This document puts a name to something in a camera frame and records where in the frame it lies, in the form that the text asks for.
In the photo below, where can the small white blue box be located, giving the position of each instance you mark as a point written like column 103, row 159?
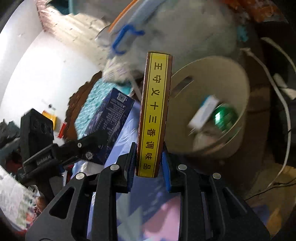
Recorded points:
column 204, row 112

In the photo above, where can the dark blue carton box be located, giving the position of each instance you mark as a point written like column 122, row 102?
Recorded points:
column 111, row 117

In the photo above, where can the beige round trash bin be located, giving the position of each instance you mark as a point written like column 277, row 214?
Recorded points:
column 190, row 86

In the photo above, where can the orange white flat device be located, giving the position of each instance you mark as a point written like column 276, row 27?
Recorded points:
column 122, row 14

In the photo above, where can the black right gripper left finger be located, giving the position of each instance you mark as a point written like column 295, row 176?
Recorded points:
column 87, row 200

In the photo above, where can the carved wooden headboard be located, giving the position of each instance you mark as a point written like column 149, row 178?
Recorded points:
column 75, row 104

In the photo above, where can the green shiny can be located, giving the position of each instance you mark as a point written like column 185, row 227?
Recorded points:
column 224, row 117

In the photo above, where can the teal patterned quilt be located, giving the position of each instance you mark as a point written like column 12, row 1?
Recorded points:
column 96, row 96

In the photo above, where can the blue vintage print bedsheet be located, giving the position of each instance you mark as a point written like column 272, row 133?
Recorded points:
column 148, row 212

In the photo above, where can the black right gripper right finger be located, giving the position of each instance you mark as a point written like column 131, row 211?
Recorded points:
column 210, row 210

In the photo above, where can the yellow brown seasoning box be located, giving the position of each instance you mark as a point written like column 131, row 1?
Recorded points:
column 153, row 113

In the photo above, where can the clear storage box blue handle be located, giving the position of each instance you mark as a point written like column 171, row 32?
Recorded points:
column 187, row 30

